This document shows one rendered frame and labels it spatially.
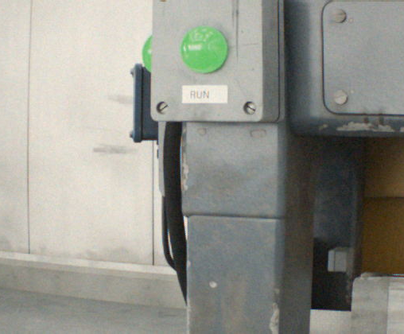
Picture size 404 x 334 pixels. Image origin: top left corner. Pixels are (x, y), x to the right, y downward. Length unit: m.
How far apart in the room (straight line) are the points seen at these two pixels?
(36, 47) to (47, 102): 0.42
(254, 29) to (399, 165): 0.31
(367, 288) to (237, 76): 0.26
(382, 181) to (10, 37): 6.22
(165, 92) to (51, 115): 6.16
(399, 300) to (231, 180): 0.21
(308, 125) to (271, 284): 0.11
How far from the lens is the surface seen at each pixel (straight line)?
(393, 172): 0.87
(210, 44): 0.59
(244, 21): 0.60
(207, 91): 0.60
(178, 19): 0.61
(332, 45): 0.63
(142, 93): 1.11
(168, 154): 0.68
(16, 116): 6.94
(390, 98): 0.62
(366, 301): 0.79
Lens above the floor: 1.24
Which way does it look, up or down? 3 degrees down
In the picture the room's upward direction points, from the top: straight up
